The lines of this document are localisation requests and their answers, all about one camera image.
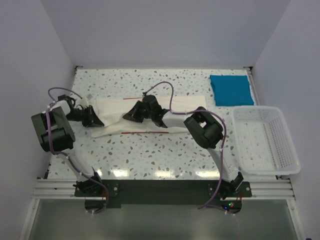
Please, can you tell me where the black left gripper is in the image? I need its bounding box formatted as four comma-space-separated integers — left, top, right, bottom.
66, 105, 105, 128

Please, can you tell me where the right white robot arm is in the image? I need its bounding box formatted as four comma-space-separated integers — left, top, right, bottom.
122, 95, 244, 199

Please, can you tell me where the white t shirt red print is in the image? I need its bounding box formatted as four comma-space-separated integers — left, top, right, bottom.
90, 95, 207, 138

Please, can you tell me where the folded blue t shirt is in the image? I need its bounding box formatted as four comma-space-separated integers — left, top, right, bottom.
209, 75, 254, 107

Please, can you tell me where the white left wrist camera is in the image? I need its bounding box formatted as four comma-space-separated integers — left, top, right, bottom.
78, 94, 93, 108

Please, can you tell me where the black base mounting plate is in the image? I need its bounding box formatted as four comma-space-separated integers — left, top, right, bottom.
74, 178, 252, 214

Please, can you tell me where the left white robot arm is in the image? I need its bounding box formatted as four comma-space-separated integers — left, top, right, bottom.
31, 94, 106, 196

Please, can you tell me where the aluminium rail frame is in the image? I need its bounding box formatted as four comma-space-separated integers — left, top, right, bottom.
19, 65, 308, 240

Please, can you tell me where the white plastic basket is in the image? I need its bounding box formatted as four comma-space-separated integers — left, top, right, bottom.
231, 105, 301, 176

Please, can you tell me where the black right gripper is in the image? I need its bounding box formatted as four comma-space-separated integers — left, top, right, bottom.
123, 100, 154, 123

